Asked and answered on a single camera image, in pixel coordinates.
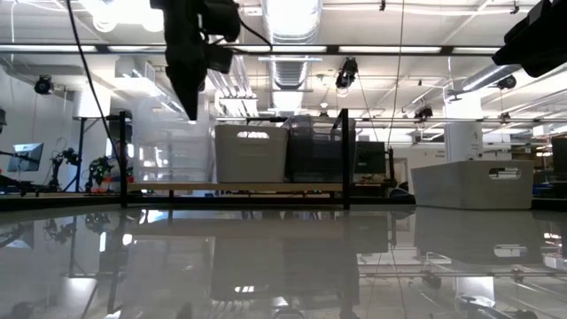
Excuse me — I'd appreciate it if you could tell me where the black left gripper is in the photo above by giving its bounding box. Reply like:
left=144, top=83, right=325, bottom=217
left=149, top=0, right=235, bottom=121

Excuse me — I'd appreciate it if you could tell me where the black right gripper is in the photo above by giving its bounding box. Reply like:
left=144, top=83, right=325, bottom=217
left=491, top=0, right=567, bottom=79

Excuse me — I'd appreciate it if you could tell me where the black hanging ceiling device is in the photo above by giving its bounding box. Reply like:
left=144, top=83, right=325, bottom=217
left=33, top=74, right=55, bottom=97
left=413, top=105, right=435, bottom=123
left=334, top=56, right=361, bottom=90
left=494, top=73, right=518, bottom=91

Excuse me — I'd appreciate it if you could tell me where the long ceiling light strip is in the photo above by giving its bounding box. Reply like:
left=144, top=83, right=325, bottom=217
left=0, top=43, right=567, bottom=57

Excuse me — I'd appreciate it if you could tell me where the black T-shaped stand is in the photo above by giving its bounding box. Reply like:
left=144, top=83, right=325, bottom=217
left=73, top=114, right=121, bottom=194

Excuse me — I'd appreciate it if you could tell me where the grey monitor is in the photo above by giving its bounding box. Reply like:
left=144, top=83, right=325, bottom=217
left=7, top=141, right=45, bottom=174

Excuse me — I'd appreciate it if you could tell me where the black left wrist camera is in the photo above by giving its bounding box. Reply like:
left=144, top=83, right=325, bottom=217
left=201, top=0, right=243, bottom=44

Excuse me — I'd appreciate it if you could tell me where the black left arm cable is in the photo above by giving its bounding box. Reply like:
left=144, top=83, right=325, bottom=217
left=65, top=0, right=123, bottom=178

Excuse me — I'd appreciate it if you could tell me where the wooden shelf with black frame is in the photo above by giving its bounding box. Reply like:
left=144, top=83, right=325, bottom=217
left=117, top=108, right=356, bottom=212

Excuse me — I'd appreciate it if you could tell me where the thin hanging cable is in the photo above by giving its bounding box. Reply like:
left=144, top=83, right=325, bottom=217
left=386, top=0, right=407, bottom=147

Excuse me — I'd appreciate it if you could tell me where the black aluminium table frame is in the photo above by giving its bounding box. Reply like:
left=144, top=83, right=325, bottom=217
left=0, top=193, right=567, bottom=212

